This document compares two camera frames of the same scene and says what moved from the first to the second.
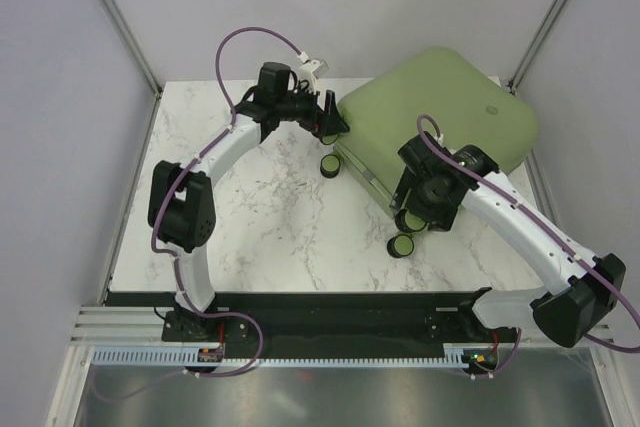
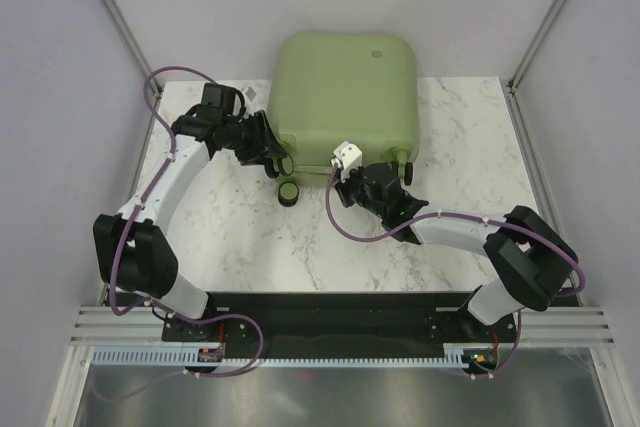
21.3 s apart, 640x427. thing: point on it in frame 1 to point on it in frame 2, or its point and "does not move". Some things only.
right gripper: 440,218 to 342,185
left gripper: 326,122 to 266,144
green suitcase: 381,107 to 324,89
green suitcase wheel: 330,166 to 288,194
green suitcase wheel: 400,246 to 274,166
